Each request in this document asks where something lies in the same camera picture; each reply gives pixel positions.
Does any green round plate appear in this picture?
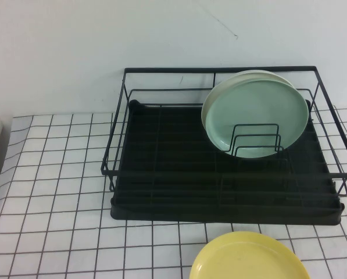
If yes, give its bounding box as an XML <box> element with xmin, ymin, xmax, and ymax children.
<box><xmin>204</xmin><ymin>78</ymin><xmax>310</xmax><ymax>159</ymax></box>

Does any black dish drying rack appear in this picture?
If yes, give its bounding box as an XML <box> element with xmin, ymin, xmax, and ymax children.
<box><xmin>109</xmin><ymin>99</ymin><xmax>345</xmax><ymax>227</ymax></box>

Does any cream round plate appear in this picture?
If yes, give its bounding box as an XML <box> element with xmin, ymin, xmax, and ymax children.
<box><xmin>201</xmin><ymin>69</ymin><xmax>296</xmax><ymax>128</ymax></box>

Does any yellow round plate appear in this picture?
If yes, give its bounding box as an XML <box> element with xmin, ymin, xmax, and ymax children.
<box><xmin>189</xmin><ymin>231</ymin><xmax>311</xmax><ymax>279</ymax></box>

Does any black wire dish rack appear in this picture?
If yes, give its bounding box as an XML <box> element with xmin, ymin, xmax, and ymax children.
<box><xmin>101</xmin><ymin>65</ymin><xmax>347</xmax><ymax>197</ymax></box>

